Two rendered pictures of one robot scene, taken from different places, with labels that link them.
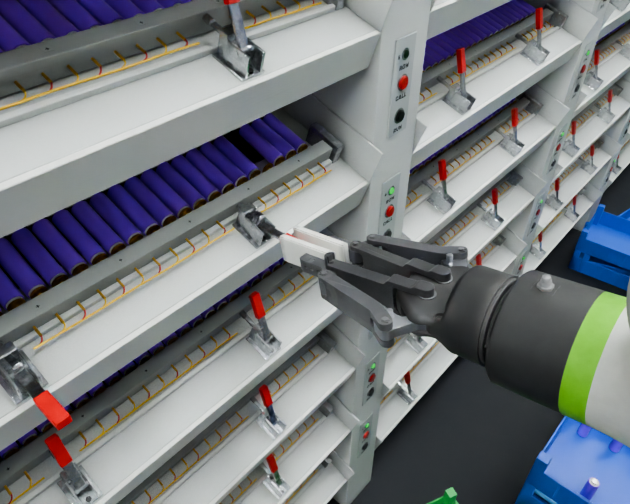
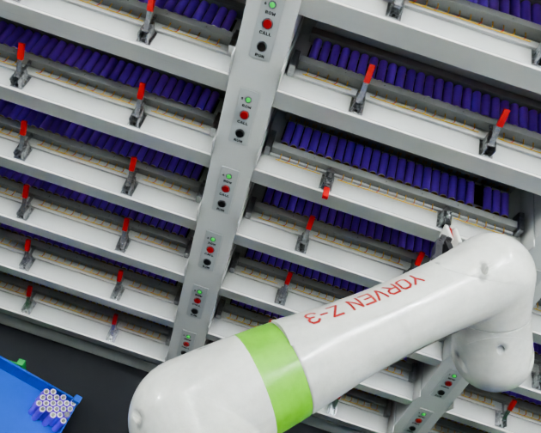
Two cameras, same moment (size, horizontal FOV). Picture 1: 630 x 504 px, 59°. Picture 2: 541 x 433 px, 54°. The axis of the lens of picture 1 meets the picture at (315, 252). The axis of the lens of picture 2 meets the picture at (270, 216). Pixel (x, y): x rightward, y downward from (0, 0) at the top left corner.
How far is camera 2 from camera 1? 0.65 m
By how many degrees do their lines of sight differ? 37
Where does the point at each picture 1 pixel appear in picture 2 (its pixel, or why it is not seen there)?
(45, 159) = (391, 125)
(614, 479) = not seen: outside the picture
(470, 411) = not seen: outside the picture
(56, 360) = (338, 189)
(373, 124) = not seen: outside the picture
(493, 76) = not seen: outside the picture
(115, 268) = (382, 181)
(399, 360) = (479, 413)
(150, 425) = (339, 254)
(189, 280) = (400, 210)
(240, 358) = (392, 274)
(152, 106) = (437, 137)
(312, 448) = (385, 381)
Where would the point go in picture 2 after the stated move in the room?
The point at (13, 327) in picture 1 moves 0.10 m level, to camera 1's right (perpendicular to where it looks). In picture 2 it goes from (339, 167) to (367, 196)
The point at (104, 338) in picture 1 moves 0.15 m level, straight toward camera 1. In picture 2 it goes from (356, 197) to (329, 229)
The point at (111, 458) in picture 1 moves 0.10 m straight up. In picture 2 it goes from (318, 248) to (331, 216)
